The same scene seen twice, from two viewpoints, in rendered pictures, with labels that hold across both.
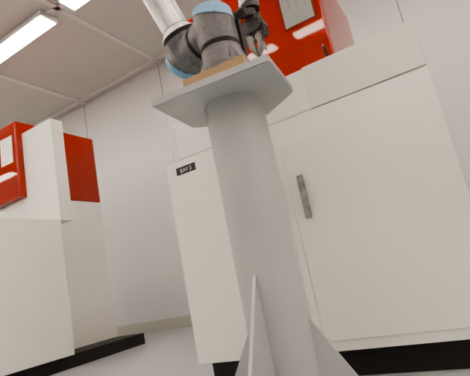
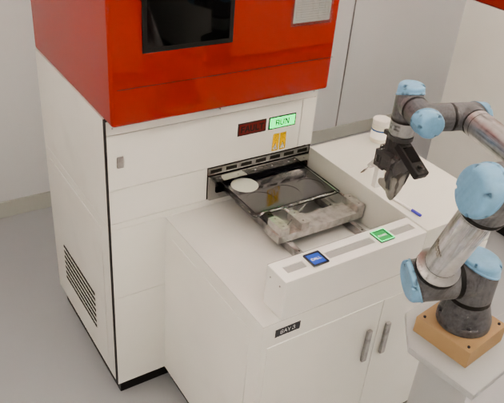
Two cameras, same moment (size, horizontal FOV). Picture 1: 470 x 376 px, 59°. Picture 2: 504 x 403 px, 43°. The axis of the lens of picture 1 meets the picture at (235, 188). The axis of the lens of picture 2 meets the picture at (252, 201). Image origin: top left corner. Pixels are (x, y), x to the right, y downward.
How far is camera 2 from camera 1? 2.51 m
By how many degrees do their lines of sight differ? 75
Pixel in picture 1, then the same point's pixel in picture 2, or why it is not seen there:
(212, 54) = (486, 321)
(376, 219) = not seen: hidden behind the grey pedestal
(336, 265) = (381, 377)
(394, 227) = not seen: hidden behind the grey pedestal
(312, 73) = (432, 237)
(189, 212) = (278, 371)
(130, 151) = not seen: outside the picture
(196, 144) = (309, 301)
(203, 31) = (487, 297)
